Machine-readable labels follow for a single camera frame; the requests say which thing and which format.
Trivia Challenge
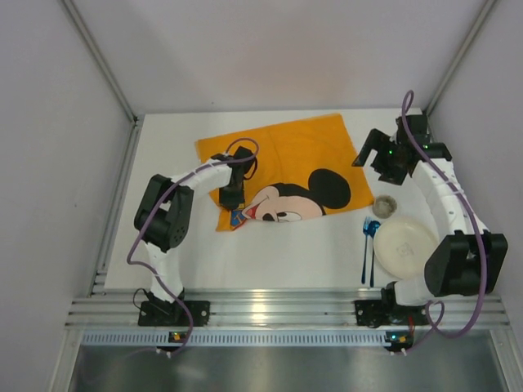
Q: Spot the small grey cup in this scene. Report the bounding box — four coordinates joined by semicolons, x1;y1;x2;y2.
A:
372;195;398;219

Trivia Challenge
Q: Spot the orange Mickey Mouse placemat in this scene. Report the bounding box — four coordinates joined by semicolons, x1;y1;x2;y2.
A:
195;114;373;232

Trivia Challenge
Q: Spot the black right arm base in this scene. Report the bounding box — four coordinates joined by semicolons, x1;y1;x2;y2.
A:
354;300;429;328

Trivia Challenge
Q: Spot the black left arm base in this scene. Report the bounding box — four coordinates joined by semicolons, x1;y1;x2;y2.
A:
137;301;210;327

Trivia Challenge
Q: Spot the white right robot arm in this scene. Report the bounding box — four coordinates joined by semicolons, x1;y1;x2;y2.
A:
353;115;508;306

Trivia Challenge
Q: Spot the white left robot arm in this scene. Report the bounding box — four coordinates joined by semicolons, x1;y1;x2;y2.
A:
127;146;257;303

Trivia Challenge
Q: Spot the cream round plate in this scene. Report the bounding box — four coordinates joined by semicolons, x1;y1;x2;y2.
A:
373;216;439;279

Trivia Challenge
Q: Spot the slotted grey cable duct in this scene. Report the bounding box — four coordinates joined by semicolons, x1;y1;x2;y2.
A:
82;329;412;347

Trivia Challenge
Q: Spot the aluminium mounting rail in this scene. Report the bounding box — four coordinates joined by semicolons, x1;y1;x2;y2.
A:
64;287;511;329

